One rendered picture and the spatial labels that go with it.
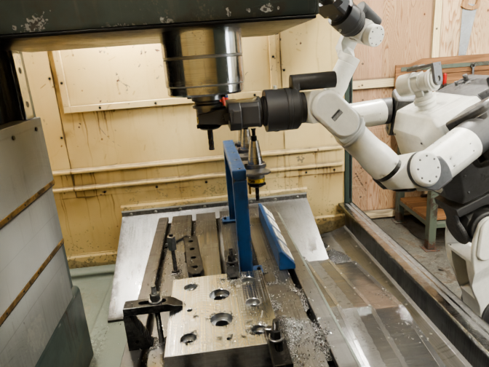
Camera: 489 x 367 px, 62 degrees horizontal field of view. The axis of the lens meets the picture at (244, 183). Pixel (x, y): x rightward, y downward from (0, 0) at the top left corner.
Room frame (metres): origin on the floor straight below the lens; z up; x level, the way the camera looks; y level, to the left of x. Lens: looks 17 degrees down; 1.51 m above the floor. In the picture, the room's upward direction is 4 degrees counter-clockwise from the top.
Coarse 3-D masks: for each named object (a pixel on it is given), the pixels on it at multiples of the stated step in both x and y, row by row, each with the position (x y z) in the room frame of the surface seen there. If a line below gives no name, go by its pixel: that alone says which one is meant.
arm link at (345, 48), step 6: (342, 36) 1.38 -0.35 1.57; (342, 42) 1.38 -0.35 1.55; (348, 42) 1.39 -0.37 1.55; (354, 42) 1.40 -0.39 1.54; (336, 48) 1.38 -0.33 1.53; (342, 48) 1.36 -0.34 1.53; (348, 48) 1.39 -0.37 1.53; (342, 54) 1.35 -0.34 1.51; (348, 54) 1.33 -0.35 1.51; (348, 60) 1.33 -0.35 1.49; (354, 60) 1.33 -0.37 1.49
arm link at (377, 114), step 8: (352, 104) 1.39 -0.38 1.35; (360, 104) 1.38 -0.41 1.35; (368, 104) 1.38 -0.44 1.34; (376, 104) 1.38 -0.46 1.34; (384, 104) 1.39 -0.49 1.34; (360, 112) 1.36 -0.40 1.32; (368, 112) 1.36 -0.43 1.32; (376, 112) 1.37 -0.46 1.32; (384, 112) 1.37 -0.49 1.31; (368, 120) 1.36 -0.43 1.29; (376, 120) 1.37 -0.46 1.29; (384, 120) 1.38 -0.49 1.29
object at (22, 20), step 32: (0, 0) 0.70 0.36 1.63; (32, 0) 0.71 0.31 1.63; (64, 0) 0.71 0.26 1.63; (96, 0) 0.72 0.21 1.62; (128, 0) 0.72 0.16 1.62; (160, 0) 0.72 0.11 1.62; (192, 0) 0.73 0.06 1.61; (224, 0) 0.73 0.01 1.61; (256, 0) 0.74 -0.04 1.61; (288, 0) 0.74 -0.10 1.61; (0, 32) 0.70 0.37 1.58; (32, 32) 0.71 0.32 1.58; (64, 32) 0.71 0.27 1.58; (96, 32) 0.72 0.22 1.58; (128, 32) 0.75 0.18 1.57; (160, 32) 0.81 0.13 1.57; (256, 32) 1.01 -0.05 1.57
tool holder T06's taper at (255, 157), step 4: (252, 144) 1.15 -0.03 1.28; (256, 144) 1.15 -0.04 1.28; (252, 148) 1.15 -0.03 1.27; (256, 148) 1.15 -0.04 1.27; (252, 152) 1.15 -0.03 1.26; (256, 152) 1.14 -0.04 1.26; (260, 152) 1.15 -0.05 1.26; (248, 156) 1.16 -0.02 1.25; (252, 156) 1.14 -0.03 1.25; (256, 156) 1.14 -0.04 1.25; (260, 156) 1.15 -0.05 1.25; (248, 160) 1.15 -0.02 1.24; (252, 160) 1.14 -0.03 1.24; (256, 160) 1.14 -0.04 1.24; (260, 160) 1.15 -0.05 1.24; (248, 164) 1.15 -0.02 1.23; (252, 164) 1.14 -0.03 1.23; (256, 164) 1.14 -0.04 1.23; (260, 164) 1.14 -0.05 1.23
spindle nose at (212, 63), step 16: (176, 32) 0.78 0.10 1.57; (192, 32) 0.77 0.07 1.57; (208, 32) 0.78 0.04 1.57; (224, 32) 0.79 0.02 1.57; (240, 32) 0.83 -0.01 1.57; (176, 48) 0.78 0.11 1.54; (192, 48) 0.77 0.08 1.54; (208, 48) 0.78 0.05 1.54; (224, 48) 0.79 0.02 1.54; (240, 48) 0.83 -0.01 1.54; (176, 64) 0.79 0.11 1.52; (192, 64) 0.77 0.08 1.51; (208, 64) 0.77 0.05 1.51; (224, 64) 0.79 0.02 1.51; (240, 64) 0.82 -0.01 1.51; (176, 80) 0.79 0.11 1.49; (192, 80) 0.78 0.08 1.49; (208, 80) 0.77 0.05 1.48; (224, 80) 0.78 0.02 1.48; (240, 80) 0.82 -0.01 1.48; (176, 96) 0.80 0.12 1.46; (192, 96) 0.78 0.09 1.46
